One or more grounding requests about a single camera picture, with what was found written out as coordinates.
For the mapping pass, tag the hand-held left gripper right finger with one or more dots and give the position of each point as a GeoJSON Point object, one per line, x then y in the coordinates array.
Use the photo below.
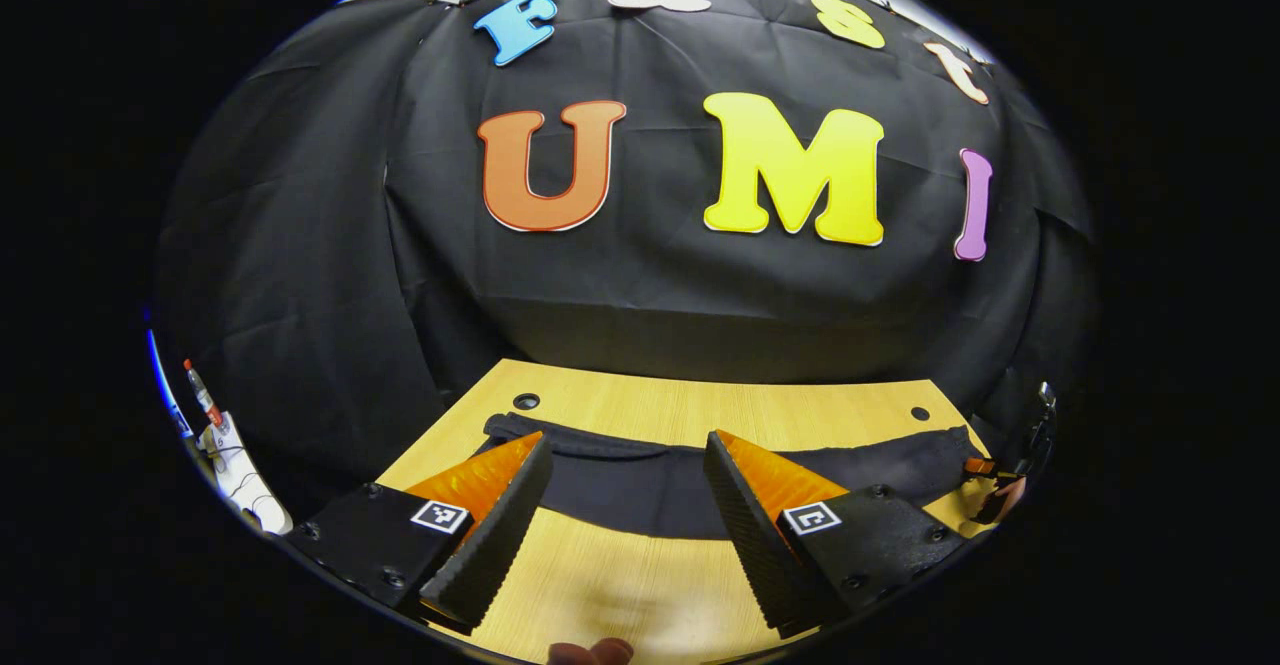
{"type": "Point", "coordinates": [755, 545]}

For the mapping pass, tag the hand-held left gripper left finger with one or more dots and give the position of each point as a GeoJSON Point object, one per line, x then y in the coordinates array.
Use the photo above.
{"type": "Point", "coordinates": [500, 535]}

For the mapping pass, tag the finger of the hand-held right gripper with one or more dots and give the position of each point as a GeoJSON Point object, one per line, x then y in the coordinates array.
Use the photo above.
{"type": "Point", "coordinates": [982, 466]}

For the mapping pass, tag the black jeans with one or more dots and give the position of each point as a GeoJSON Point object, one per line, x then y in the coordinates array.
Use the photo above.
{"type": "Point", "coordinates": [650, 495]}

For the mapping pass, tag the black backdrop cloth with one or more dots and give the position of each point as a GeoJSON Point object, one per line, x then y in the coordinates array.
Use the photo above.
{"type": "Point", "coordinates": [650, 295]}

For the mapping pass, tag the white and red equipment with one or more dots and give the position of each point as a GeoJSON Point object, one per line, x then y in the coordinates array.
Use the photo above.
{"type": "Point", "coordinates": [235, 465]}

